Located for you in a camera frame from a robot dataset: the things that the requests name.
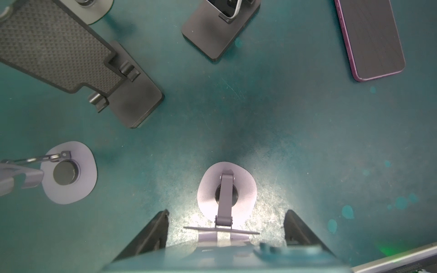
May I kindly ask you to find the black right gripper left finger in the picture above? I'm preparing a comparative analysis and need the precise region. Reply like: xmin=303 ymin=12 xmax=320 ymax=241
xmin=113 ymin=209 xmax=170 ymax=262

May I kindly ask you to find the black phone silver edge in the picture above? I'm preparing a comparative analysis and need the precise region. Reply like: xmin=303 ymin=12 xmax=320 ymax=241
xmin=207 ymin=0 xmax=243 ymax=19

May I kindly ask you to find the grey round stand left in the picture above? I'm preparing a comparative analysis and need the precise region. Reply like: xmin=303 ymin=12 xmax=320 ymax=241
xmin=0 ymin=140 xmax=99 ymax=205

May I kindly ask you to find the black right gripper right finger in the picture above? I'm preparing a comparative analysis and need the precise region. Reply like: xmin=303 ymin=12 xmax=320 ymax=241
xmin=283 ymin=209 xmax=332 ymax=253

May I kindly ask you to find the black phone purple edge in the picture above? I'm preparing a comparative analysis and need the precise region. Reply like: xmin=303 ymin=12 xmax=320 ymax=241
xmin=334 ymin=0 xmax=406 ymax=82

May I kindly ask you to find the grey round stand front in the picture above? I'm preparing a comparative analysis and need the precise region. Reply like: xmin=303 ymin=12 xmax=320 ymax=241
xmin=185 ymin=162 xmax=259 ymax=241

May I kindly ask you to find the black round stand back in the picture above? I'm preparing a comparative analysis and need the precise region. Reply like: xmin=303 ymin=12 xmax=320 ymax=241
xmin=60 ymin=0 xmax=114 ymax=25

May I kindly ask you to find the grey round stand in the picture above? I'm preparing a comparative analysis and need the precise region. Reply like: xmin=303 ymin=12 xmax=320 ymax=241
xmin=185 ymin=162 xmax=259 ymax=241
xmin=0 ymin=140 xmax=99 ymax=205

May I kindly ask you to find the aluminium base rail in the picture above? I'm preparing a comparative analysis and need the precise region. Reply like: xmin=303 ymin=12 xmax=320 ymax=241
xmin=352 ymin=242 xmax=437 ymax=273

